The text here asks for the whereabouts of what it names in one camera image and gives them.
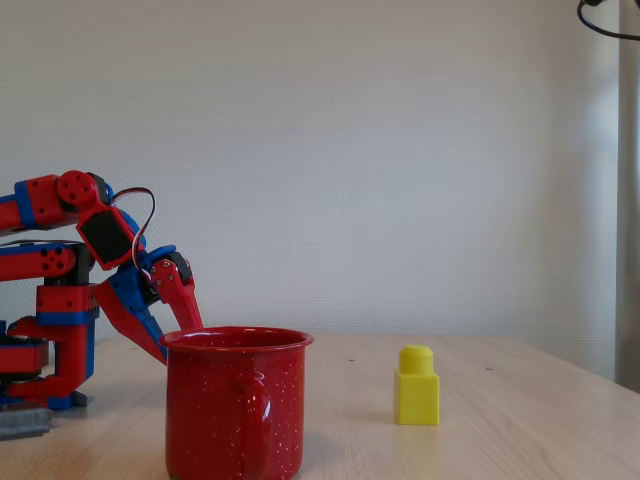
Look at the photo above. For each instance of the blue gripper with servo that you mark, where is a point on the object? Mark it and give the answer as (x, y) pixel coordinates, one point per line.
(150, 282)

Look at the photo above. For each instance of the yellow toy building block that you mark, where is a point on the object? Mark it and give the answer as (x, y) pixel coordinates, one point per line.
(417, 395)

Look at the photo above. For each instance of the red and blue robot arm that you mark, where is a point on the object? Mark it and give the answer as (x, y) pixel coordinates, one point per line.
(60, 305)

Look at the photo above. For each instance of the red speckled enamel mug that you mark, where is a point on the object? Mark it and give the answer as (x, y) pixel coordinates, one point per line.
(220, 415)

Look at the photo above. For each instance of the grey vertical panel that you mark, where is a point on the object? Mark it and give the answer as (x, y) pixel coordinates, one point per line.
(629, 200)

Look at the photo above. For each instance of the grey duct tape patch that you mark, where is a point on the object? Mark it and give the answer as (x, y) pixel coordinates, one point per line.
(22, 424)

